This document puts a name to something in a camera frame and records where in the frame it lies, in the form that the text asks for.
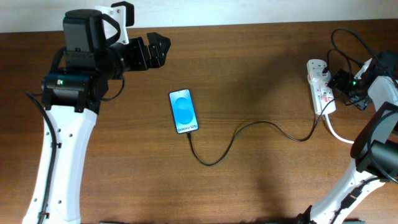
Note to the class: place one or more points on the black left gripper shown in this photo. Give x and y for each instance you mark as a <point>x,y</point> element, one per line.
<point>155,56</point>

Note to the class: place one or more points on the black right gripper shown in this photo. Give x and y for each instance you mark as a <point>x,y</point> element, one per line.
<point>343,77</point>

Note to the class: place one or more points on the blue Galaxy smartphone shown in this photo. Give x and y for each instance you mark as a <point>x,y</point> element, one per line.
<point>183,111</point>

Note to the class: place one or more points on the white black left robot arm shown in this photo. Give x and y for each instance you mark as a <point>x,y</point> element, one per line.
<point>97,50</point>

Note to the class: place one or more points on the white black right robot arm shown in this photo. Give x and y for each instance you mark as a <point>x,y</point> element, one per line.
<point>373,155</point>

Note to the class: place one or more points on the white USB charger plug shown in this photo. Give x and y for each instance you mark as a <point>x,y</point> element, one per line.
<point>317,76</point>

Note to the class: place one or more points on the white power strip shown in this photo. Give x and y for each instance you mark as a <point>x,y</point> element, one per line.
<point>322,95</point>

